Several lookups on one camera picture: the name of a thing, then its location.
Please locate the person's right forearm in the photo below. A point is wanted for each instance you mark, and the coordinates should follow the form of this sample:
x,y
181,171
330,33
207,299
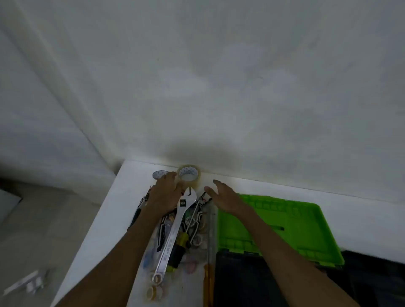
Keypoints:
x,y
284,259

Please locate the white power strip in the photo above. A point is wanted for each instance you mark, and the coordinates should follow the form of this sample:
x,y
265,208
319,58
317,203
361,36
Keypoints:
x,y
19,284

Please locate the white masking tape roll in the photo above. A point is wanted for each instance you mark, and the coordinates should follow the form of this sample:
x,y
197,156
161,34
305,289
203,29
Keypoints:
x,y
155,173

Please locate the yellow black screwdriver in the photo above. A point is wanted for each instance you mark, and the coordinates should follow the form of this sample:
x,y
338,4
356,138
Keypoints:
x,y
177,253

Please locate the black toolbox with green lid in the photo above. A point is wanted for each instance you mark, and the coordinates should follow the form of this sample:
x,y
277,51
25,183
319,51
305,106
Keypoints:
x,y
300,227

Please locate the person's left hand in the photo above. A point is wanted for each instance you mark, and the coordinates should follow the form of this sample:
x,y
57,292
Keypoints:
x,y
164,194

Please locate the pile of small tape rolls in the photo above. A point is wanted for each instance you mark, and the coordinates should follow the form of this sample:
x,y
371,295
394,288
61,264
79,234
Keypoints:
x,y
197,241

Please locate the black toolbox tray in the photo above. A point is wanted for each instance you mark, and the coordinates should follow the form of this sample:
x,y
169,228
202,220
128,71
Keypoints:
x,y
376,278

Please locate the silver adjustable wrench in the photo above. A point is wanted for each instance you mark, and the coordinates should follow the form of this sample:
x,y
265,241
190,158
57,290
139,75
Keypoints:
x,y
172,235

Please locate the white plug adapter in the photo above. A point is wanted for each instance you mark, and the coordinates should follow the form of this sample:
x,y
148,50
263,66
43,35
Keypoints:
x,y
39,281

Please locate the clear packing tape roll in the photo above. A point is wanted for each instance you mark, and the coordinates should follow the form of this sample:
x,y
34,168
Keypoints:
x,y
189,185

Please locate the person's left forearm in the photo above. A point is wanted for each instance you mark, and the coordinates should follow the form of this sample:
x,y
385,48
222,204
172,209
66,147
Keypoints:
x,y
120,259

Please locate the person's right hand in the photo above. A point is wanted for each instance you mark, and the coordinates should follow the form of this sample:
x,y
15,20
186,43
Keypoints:
x,y
229,200

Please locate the grey cabinet panel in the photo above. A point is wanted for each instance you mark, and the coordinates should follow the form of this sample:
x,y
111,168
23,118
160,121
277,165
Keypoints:
x,y
8,205

